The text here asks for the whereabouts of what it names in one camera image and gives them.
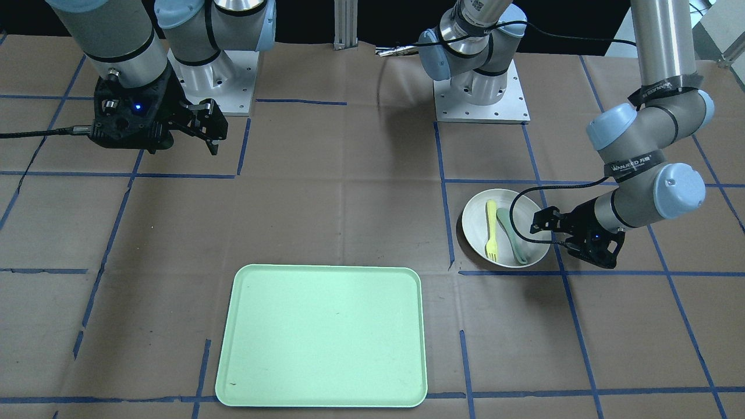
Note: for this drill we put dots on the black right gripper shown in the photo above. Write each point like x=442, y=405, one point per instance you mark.
x=169, y=102

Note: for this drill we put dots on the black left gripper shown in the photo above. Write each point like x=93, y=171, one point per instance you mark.
x=589, y=218

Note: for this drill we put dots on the white round plate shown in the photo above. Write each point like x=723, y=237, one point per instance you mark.
x=499, y=230

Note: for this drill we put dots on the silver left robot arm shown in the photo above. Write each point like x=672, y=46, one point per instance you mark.
x=564, y=92

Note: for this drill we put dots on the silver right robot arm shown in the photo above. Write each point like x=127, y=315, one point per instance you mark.
x=123, y=36

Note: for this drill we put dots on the yellow plastic fork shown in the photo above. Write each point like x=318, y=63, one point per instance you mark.
x=491, y=246

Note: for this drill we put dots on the mint green plastic tray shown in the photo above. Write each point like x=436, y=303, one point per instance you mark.
x=323, y=336

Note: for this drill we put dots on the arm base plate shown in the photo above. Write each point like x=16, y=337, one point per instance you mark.
x=230, y=80
x=477, y=98

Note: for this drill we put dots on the aluminium frame post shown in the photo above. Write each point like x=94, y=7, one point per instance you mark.
x=345, y=24

